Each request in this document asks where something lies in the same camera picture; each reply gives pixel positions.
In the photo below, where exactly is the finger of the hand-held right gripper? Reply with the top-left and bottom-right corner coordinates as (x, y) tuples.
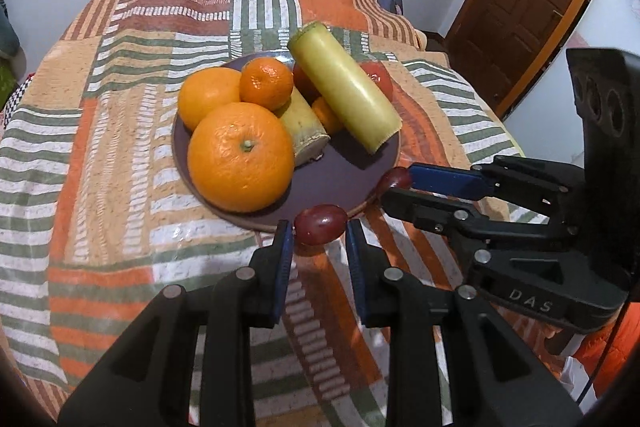
(406, 156), (586, 222)
(381, 187), (582, 254)

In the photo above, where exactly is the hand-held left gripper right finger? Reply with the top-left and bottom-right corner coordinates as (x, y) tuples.
(345, 219), (583, 427)

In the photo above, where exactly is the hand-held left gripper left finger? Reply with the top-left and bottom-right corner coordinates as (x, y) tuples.
(57, 219), (296, 427)

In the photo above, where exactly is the red grape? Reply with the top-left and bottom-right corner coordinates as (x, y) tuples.
(376, 167), (414, 194)
(294, 204), (347, 244)

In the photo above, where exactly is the purple ceramic plate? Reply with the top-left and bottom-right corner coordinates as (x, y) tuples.
(171, 51), (402, 230)

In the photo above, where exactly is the large orange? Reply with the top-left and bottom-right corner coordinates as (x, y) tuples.
(187, 102), (296, 214)

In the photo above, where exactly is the red tomato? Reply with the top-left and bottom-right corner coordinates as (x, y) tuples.
(360, 61), (394, 104)

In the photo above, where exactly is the small mandarin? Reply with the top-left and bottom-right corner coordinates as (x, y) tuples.
(311, 96), (345, 135)
(239, 57), (295, 112)

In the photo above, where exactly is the long yellow-green cane piece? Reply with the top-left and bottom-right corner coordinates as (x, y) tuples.
(287, 21), (403, 155)

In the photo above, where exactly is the short yellow-green cane piece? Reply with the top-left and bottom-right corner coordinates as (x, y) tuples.
(272, 87), (332, 166)

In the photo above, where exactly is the medium orange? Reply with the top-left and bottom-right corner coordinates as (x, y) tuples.
(178, 67), (246, 132)

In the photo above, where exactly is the orange jacket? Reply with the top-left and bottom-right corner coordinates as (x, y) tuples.
(540, 317), (627, 389)

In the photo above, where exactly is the striped patchwork blanket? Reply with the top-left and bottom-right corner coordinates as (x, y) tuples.
(0, 0), (523, 427)

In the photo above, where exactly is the checkered cloth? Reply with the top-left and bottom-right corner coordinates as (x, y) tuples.
(2, 74), (37, 128)

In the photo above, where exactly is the green storage box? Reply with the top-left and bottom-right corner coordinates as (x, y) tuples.
(0, 59), (17, 108)

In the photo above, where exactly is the thin black cable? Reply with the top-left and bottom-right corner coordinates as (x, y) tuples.
(575, 307), (628, 408)

